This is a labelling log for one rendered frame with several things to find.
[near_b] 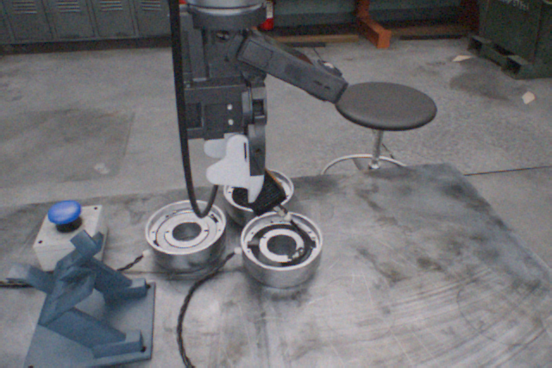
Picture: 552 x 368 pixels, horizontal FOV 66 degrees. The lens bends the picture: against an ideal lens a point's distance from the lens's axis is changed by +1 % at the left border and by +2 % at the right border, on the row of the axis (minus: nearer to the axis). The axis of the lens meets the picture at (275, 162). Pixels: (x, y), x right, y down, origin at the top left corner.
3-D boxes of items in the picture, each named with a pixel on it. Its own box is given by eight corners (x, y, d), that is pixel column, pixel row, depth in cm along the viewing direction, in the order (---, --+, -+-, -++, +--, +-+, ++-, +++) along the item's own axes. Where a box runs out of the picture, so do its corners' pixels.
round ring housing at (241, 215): (279, 240, 60) (279, 217, 57) (213, 221, 63) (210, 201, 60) (301, 196, 68) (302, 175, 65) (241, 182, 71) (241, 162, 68)
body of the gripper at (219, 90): (184, 111, 46) (168, -4, 39) (261, 105, 48) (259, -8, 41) (185, 148, 40) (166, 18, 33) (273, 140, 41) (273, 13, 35)
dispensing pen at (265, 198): (323, 237, 54) (245, 153, 44) (297, 254, 55) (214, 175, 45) (318, 225, 56) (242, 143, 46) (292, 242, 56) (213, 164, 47)
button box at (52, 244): (109, 227, 62) (101, 202, 59) (100, 265, 56) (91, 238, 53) (49, 234, 60) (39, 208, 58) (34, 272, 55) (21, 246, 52)
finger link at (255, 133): (243, 162, 46) (239, 85, 42) (260, 161, 46) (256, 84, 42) (249, 184, 42) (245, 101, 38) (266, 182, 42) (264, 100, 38)
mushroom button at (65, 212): (91, 223, 59) (83, 196, 56) (86, 244, 55) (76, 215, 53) (61, 227, 58) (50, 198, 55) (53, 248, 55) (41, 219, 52)
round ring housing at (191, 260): (208, 212, 64) (205, 190, 62) (240, 255, 57) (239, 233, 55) (140, 238, 60) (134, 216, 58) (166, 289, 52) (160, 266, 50)
